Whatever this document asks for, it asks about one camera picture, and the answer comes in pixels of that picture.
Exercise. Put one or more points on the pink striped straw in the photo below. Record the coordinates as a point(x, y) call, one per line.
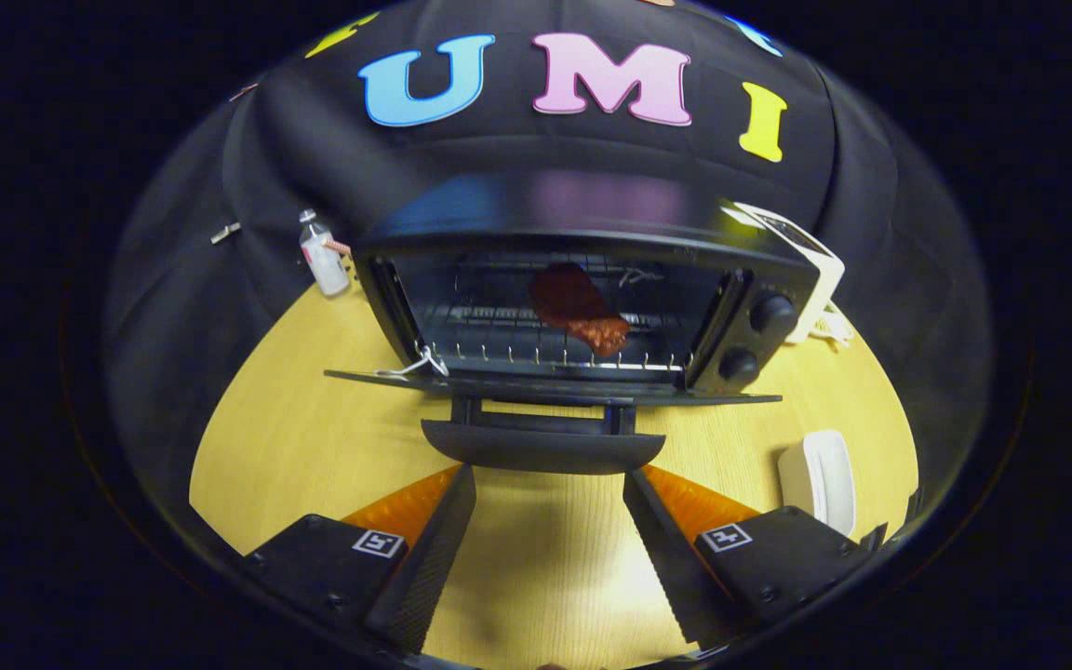
point(339, 247)

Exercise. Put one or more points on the brown meat slice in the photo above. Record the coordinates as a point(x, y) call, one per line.
point(578, 307)

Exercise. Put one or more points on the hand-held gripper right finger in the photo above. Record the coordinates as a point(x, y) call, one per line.
point(666, 558)

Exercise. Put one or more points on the white divided bean dish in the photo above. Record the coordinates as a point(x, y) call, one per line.
point(834, 328)

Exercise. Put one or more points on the metal clip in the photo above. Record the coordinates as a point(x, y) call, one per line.
point(225, 233)

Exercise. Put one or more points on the white toaster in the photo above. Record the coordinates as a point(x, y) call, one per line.
point(824, 270)

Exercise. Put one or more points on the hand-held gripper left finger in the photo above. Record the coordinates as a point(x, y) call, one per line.
point(434, 558)

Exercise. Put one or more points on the pink clip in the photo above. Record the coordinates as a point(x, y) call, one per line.
point(243, 90)

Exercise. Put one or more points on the black toaster oven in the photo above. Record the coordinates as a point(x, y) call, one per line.
point(592, 200)

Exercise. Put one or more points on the white ribbed tray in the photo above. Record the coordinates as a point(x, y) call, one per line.
point(820, 479)

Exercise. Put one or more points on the clear plastic bottle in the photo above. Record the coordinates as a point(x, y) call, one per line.
point(324, 261)

